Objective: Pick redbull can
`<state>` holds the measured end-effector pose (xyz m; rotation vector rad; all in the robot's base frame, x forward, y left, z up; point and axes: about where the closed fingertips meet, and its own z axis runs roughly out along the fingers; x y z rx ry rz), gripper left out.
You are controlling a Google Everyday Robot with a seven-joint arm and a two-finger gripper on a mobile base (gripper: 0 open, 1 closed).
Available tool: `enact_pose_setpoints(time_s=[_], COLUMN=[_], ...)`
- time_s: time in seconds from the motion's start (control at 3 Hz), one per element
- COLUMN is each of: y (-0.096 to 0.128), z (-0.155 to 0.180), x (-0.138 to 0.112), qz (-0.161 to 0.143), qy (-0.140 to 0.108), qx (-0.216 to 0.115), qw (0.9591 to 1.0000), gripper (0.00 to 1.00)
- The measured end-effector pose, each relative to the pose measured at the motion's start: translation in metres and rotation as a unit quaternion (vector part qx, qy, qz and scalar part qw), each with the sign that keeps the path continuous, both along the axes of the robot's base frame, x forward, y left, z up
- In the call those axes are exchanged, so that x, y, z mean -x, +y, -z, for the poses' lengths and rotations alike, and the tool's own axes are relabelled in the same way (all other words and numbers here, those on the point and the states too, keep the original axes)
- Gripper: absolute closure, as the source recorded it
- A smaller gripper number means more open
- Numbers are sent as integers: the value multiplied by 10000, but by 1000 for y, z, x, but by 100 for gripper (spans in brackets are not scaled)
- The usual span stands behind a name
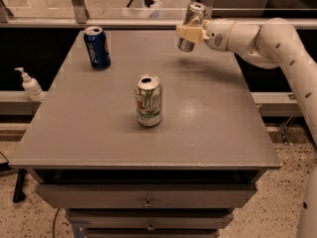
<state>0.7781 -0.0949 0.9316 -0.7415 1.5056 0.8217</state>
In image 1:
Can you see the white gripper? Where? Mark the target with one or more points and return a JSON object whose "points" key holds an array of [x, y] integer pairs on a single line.
{"points": [[219, 34]]}

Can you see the silver redbull can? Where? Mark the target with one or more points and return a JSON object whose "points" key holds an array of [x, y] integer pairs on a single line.
{"points": [[191, 32]]}

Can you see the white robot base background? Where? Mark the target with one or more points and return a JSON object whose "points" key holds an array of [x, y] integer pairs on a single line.
{"points": [[144, 9]]}

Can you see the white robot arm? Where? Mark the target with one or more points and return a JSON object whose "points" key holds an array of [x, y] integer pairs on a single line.
{"points": [[275, 43]]}

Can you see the white green 7up can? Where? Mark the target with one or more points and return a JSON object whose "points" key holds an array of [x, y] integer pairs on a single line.
{"points": [[148, 96]]}

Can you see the blue pepsi can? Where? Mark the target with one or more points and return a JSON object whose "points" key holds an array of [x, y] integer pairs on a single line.
{"points": [[97, 48]]}

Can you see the grey drawer cabinet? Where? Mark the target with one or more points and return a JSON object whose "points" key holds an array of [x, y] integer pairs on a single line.
{"points": [[161, 144]]}

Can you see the white pump lotion bottle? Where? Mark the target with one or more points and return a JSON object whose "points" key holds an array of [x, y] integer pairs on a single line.
{"points": [[31, 86]]}

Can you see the grey drawer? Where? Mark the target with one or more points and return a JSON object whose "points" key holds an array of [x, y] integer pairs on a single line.
{"points": [[147, 219], [145, 196]]}

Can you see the top grey drawer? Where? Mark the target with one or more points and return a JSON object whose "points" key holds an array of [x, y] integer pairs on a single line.
{"points": [[145, 196]]}

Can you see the black stand leg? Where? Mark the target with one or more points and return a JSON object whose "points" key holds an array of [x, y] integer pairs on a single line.
{"points": [[19, 195]]}

